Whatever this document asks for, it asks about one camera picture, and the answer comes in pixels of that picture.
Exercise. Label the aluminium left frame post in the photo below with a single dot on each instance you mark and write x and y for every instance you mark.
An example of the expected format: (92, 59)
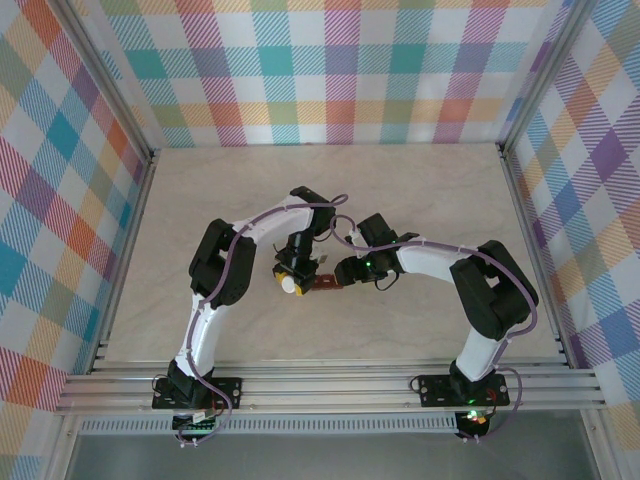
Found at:
(106, 75)

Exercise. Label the red-brown block piece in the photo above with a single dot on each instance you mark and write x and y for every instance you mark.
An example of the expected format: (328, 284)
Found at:
(327, 284)

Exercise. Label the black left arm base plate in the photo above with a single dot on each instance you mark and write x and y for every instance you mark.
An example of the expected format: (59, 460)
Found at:
(225, 392)

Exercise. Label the aluminium left side rail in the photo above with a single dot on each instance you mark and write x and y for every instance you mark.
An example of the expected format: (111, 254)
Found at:
(141, 192)

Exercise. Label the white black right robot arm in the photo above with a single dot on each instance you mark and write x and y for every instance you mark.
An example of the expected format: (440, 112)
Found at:
(495, 295)

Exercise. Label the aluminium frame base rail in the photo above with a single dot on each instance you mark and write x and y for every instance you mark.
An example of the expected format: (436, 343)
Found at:
(325, 390)

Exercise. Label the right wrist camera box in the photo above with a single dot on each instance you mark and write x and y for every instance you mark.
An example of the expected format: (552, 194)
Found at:
(354, 234)

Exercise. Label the aluminium right side rail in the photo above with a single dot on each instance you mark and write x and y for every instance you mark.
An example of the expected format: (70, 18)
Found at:
(518, 200)

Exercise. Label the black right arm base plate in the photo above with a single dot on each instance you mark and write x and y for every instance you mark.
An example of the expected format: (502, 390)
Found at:
(435, 390)

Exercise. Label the aluminium frame post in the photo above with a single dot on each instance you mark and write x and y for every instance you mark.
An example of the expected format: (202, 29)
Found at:
(542, 75)
(106, 75)

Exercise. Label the aluminium right frame post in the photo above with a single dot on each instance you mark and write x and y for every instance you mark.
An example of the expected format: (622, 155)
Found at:
(542, 75)

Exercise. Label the white vitamin C bottle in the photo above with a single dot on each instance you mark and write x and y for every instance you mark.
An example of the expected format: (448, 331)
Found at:
(288, 285)

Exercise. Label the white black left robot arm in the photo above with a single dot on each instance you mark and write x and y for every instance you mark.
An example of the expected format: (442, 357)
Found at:
(205, 330)

